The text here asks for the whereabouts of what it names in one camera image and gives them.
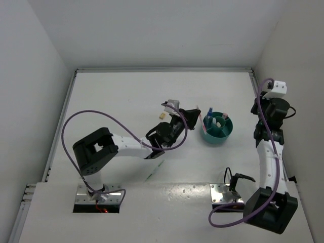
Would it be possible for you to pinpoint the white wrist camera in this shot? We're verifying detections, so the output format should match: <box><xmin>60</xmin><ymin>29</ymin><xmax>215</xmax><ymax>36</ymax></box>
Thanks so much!
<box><xmin>164</xmin><ymin>99</ymin><xmax>180</xmax><ymax>114</ymax></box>
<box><xmin>262</xmin><ymin>80</ymin><xmax>287</xmax><ymax>100</ymax></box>

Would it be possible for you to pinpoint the teal round divided container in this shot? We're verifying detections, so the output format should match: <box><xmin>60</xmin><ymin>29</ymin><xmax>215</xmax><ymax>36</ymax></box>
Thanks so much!
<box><xmin>200</xmin><ymin>111</ymin><xmax>233</xmax><ymax>144</ymax></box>

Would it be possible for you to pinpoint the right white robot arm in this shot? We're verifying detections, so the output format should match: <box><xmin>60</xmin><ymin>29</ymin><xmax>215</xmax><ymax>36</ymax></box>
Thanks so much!
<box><xmin>230</xmin><ymin>98</ymin><xmax>298</xmax><ymax>234</ymax></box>

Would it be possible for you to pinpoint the metal base plate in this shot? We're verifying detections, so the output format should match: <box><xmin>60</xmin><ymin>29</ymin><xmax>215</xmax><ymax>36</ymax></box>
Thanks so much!
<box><xmin>74</xmin><ymin>184</ymin><xmax>123</xmax><ymax>205</ymax></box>
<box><xmin>210</xmin><ymin>183</ymin><xmax>244</xmax><ymax>205</ymax></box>

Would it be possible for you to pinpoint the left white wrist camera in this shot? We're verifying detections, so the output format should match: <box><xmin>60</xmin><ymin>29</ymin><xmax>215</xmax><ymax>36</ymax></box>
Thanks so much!
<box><xmin>164</xmin><ymin>99</ymin><xmax>180</xmax><ymax>114</ymax></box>

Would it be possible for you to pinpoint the small yellow eraser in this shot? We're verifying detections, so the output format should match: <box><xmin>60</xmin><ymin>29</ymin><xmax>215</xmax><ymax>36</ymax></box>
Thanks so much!
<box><xmin>159</xmin><ymin>113</ymin><xmax>166</xmax><ymax>119</ymax></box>

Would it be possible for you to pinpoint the pink pen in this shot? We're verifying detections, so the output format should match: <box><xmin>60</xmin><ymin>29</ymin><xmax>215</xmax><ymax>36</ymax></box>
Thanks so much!
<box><xmin>196</xmin><ymin>105</ymin><xmax>207</xmax><ymax>135</ymax></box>

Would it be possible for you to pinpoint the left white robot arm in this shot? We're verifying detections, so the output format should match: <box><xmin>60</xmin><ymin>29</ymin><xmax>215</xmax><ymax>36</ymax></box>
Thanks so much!
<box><xmin>73</xmin><ymin>108</ymin><xmax>201</xmax><ymax>197</ymax></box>

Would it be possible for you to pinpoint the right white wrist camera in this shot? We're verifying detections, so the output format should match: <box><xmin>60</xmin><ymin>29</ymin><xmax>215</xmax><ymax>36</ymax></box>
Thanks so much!
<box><xmin>262</xmin><ymin>80</ymin><xmax>287</xmax><ymax>100</ymax></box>

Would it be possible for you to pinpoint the blue correction tape pen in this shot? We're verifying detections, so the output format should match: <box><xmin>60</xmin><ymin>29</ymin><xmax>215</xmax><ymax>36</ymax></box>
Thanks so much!
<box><xmin>206</xmin><ymin>107</ymin><xmax>213</xmax><ymax>127</ymax></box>

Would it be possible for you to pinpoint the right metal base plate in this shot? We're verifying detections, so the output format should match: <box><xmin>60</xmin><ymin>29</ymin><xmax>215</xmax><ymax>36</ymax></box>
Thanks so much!
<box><xmin>210</xmin><ymin>183</ymin><xmax>244</xmax><ymax>205</ymax></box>

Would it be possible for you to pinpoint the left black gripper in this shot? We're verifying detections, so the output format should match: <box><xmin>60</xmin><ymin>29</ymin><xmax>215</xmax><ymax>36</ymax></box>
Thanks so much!
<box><xmin>166</xmin><ymin>108</ymin><xmax>200</xmax><ymax>147</ymax></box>

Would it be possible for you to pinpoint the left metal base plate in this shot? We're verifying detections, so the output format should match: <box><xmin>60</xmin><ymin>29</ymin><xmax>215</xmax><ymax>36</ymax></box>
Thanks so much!
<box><xmin>74</xmin><ymin>184</ymin><xmax>123</xmax><ymax>205</ymax></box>

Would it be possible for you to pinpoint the green pen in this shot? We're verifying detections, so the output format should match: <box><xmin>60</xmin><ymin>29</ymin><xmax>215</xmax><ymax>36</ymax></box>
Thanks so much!
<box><xmin>144</xmin><ymin>159</ymin><xmax>165</xmax><ymax>182</ymax></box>

